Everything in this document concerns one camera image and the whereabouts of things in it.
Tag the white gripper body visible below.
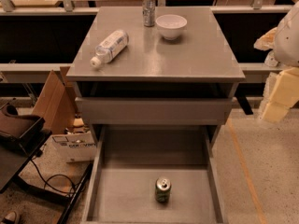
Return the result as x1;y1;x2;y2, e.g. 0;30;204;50
259;67;299;123

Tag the green soda can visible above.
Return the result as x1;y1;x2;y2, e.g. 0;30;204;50
155;176;172;203

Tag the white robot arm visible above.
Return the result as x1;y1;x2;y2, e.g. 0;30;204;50
259;2;299;123

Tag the grey drawer cabinet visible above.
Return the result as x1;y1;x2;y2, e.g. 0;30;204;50
65;6;246;160

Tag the silver tall can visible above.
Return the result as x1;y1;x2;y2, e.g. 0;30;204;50
142;0;155;27

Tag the open middle drawer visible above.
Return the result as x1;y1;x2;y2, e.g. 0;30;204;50
80;125;229;224

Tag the white ceramic bowl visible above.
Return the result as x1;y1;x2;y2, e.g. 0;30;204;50
155;14;188;40

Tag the clear plastic water bottle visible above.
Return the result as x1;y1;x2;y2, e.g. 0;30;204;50
90;30;129;68

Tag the white printed cardboard box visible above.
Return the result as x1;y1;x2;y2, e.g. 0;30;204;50
51;133;96;162

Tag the brown cardboard box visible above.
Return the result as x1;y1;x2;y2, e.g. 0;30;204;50
32;66;78;134

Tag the sneaker shoe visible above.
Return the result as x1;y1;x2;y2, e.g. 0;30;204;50
0;211;20;224

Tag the black table frame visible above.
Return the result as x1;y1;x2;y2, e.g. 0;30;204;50
0;133;91;224

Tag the black cable on floor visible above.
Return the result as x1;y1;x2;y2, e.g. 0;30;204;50
28;158;78;198

